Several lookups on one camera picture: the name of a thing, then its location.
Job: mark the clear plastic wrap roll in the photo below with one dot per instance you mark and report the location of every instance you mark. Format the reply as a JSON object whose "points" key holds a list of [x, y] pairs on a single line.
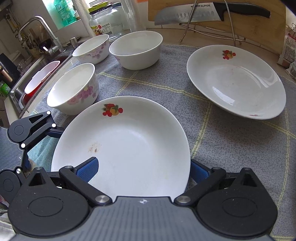
{"points": [[130, 8]]}

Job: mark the metal wire board stand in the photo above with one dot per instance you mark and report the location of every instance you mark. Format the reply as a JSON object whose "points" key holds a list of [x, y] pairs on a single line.
{"points": [[216, 33]]}

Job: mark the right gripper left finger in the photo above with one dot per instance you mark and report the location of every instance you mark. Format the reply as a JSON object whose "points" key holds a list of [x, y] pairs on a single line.
{"points": [[77, 178]]}

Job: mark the red clipped snack bag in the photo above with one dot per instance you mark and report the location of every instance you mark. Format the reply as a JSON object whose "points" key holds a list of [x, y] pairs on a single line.
{"points": [[287, 57]]}

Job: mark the plain white bowl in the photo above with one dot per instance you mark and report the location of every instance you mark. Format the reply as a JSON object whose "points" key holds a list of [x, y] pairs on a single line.
{"points": [[137, 50]]}

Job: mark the chrome kitchen faucet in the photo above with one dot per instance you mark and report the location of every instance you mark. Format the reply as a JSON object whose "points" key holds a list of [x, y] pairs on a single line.
{"points": [[48, 41]]}

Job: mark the white floral bowl back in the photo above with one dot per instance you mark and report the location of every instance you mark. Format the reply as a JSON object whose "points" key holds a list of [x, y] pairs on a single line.
{"points": [[94, 50]]}

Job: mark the white floral bowl front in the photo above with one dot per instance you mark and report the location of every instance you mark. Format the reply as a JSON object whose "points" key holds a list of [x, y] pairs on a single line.
{"points": [[75, 91]]}

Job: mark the white floral bowl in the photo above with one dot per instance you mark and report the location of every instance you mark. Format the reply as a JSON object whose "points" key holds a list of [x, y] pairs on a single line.
{"points": [[75, 91], [94, 50]]}

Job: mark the green dish soap bottle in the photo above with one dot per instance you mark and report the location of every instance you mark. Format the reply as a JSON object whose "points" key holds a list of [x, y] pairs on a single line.
{"points": [[66, 14]]}

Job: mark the black air fryer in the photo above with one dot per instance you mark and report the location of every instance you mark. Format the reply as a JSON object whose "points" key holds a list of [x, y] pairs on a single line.
{"points": [[9, 72]]}

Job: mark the glass jar green lid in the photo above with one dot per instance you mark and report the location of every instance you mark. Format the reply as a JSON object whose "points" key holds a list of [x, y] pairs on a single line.
{"points": [[104, 19]]}

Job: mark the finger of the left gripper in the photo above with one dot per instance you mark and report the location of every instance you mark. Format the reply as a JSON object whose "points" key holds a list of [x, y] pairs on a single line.
{"points": [[54, 133]]}

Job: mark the bamboo cutting board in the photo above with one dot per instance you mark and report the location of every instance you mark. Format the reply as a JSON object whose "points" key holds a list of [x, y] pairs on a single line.
{"points": [[269, 32]]}

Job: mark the red and white basin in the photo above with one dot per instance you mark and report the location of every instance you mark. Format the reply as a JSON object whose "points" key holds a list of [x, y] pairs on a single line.
{"points": [[38, 79]]}

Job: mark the white fruit plate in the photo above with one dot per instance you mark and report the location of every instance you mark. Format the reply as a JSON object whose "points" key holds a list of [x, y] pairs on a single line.
{"points": [[237, 81], [141, 147]]}

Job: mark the steel kitchen sink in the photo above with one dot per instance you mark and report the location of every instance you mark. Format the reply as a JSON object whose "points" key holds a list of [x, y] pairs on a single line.
{"points": [[17, 92]]}

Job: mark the black handled santoku knife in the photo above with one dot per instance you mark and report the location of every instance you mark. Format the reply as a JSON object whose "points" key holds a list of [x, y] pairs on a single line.
{"points": [[204, 12]]}

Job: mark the white fruit plate back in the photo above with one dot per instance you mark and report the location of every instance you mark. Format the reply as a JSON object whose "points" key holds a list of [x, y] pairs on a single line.
{"points": [[237, 81]]}

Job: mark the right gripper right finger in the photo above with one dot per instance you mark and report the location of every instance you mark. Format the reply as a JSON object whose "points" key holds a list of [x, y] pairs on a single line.
{"points": [[206, 179]]}

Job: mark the grey checked dish towel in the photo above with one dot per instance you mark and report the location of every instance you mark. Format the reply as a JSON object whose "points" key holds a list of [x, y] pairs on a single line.
{"points": [[217, 138]]}

